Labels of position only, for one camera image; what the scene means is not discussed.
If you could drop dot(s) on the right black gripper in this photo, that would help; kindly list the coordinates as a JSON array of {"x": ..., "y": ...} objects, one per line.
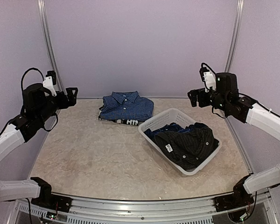
[{"x": 203, "y": 102}]

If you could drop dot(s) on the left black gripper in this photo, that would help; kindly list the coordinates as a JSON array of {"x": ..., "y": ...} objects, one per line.
[{"x": 64, "y": 103}]

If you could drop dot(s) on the white plastic laundry basket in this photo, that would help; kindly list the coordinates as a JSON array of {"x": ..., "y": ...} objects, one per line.
[{"x": 165, "y": 118}]

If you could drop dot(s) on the black pinstripe long sleeve shirt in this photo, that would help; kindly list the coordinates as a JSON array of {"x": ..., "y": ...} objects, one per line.
[{"x": 187, "y": 150}]

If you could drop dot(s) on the blue checked shirt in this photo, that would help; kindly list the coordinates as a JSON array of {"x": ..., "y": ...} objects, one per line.
[{"x": 126, "y": 106}]

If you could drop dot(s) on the black white printed shirt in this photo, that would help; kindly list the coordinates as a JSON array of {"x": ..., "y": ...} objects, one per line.
[{"x": 130, "y": 122}]

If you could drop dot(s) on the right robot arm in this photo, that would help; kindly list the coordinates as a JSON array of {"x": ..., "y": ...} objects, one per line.
[{"x": 220, "y": 91}]

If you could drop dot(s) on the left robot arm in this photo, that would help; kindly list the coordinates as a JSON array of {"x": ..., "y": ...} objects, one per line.
[{"x": 41, "y": 101}]

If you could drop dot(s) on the dark blue plaid shirt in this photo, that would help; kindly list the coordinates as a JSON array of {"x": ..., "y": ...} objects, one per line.
[{"x": 173, "y": 127}]

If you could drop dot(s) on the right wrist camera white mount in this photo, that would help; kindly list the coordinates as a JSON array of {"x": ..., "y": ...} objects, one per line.
[{"x": 208, "y": 77}]

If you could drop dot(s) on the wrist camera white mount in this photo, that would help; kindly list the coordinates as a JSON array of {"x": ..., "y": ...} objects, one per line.
[
  {"x": 208, "y": 77},
  {"x": 50, "y": 81}
]

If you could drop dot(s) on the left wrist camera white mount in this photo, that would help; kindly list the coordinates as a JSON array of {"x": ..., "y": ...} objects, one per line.
[{"x": 50, "y": 81}]

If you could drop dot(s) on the left aluminium frame post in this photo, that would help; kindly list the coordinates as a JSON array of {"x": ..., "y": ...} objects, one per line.
[{"x": 48, "y": 43}]

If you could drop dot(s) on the aluminium frame post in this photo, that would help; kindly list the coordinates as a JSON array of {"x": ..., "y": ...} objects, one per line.
[
  {"x": 48, "y": 43},
  {"x": 235, "y": 34}
]

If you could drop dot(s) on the right aluminium frame post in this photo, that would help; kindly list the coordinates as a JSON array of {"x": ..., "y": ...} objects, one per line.
[{"x": 235, "y": 34}]

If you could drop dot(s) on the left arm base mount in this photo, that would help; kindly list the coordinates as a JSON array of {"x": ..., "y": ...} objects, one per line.
[{"x": 47, "y": 199}]

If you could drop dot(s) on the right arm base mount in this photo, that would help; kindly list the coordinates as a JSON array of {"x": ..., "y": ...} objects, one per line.
[{"x": 237, "y": 199}]

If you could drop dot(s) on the front aluminium rail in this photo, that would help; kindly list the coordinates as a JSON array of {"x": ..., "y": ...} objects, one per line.
[{"x": 83, "y": 210}]

